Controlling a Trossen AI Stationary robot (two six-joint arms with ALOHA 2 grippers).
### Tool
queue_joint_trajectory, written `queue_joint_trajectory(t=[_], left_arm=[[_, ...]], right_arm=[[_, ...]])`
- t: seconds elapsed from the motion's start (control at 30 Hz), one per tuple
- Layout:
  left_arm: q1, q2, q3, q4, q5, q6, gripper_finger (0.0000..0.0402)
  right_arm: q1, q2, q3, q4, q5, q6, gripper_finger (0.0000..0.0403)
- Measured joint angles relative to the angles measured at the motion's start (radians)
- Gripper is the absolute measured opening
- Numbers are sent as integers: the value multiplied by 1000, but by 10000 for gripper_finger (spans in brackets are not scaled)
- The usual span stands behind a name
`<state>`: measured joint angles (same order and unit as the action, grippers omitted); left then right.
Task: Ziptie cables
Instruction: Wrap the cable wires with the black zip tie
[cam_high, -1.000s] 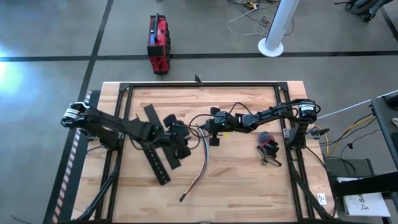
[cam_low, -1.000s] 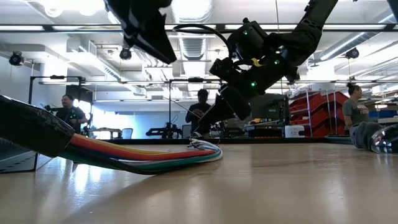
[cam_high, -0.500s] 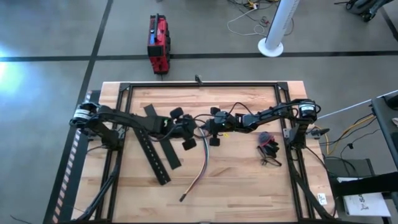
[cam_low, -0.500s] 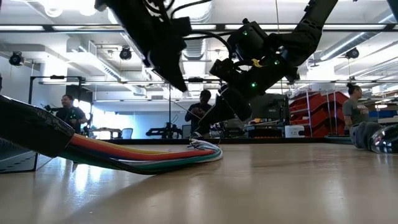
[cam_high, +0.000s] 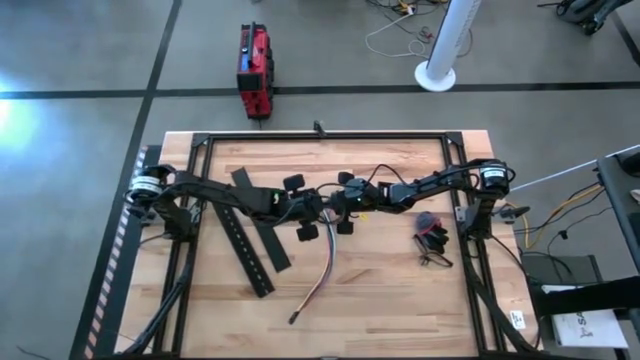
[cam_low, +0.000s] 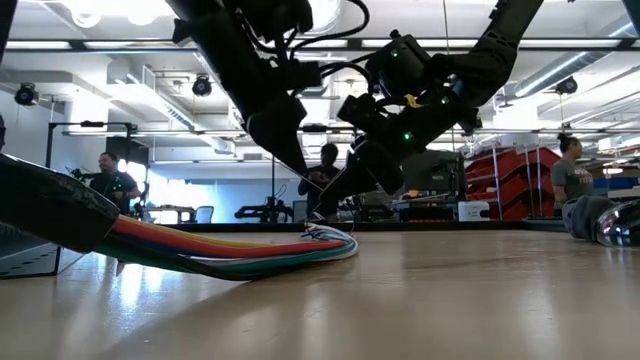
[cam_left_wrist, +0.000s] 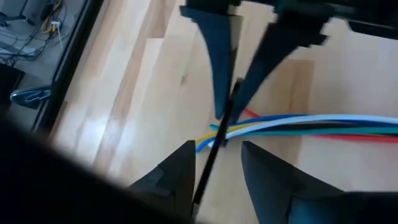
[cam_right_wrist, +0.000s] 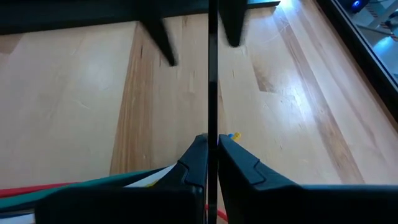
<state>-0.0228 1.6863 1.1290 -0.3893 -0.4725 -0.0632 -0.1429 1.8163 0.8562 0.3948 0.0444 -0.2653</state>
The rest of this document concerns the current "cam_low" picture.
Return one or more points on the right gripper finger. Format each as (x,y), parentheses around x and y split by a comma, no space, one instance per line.
(350,182)
(382,170)

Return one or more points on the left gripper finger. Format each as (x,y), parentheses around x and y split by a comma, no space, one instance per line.
(280,135)

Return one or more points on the black taped bundle end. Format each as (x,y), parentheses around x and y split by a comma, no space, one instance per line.
(50,205)

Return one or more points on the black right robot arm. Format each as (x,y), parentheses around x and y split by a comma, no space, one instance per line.
(500,45)

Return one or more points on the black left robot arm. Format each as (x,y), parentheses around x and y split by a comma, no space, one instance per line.
(225,50)

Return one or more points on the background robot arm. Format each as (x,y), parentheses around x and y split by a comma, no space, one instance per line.
(82,174)

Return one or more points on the person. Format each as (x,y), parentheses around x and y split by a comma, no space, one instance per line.
(320,170)
(570,175)
(115,187)

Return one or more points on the black computer monitor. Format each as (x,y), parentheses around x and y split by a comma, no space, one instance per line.
(435,172)

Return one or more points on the black ceiling spotlight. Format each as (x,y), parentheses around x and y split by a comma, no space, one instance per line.
(202,86)
(566,86)
(26,95)

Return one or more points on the black background equipment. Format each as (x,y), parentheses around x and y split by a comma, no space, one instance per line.
(260,214)

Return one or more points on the white box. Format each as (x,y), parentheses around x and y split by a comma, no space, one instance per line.
(472,211)

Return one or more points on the office chair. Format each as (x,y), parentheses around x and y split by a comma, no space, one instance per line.
(204,215)

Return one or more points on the red storage bin rack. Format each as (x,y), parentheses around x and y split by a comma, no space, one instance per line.
(520,190)

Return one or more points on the grey work glove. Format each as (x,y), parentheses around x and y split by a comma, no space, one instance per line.
(582,220)

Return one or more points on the black overhead light bar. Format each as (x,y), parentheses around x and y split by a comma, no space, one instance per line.
(75,45)

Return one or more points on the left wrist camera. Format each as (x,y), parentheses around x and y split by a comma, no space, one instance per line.
(305,75)

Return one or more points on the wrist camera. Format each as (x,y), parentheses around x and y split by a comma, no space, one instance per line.
(357,112)
(305,75)

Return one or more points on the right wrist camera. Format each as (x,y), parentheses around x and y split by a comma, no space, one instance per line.
(357,112)

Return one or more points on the black stand frame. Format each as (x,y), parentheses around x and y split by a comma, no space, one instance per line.
(273,200)
(92,124)

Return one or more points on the black aluminium table frame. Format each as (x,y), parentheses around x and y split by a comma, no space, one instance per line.
(450,226)

